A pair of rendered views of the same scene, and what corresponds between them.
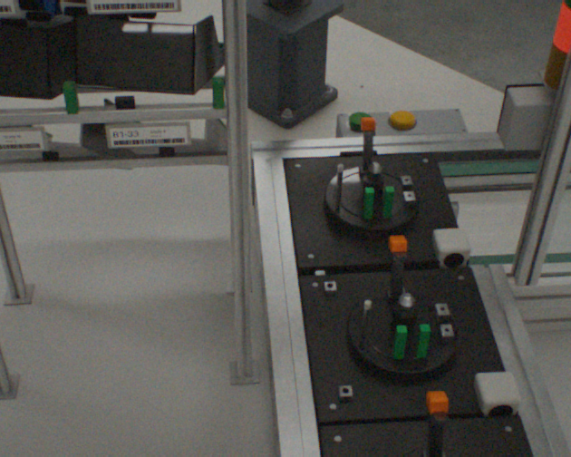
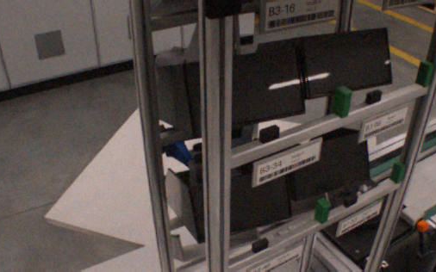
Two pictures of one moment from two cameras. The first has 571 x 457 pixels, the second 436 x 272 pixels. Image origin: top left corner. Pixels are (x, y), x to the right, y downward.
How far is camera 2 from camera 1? 0.72 m
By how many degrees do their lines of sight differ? 22
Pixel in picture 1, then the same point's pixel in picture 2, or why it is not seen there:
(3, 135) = (277, 258)
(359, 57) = not seen: hidden behind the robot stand
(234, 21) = (421, 120)
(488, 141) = (371, 155)
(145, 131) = (360, 216)
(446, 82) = not seen: hidden behind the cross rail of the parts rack
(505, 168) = (387, 165)
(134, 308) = not seen: outside the picture
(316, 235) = (348, 238)
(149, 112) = (364, 201)
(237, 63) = (414, 148)
